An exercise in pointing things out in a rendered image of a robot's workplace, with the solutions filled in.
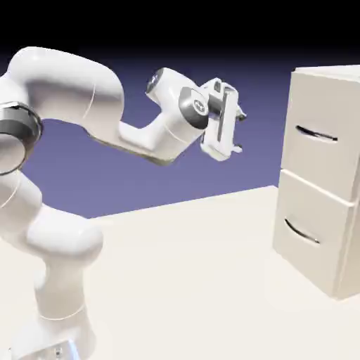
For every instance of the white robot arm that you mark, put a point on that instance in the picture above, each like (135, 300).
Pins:
(70, 92)

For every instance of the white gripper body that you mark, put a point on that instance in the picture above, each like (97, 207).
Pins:
(227, 123)

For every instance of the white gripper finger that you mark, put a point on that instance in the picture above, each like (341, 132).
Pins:
(236, 148)
(241, 114)

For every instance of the white drawer front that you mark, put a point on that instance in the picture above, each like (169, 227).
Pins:
(323, 132)
(309, 230)

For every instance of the white cabinet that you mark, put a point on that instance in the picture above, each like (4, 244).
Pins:
(323, 180)

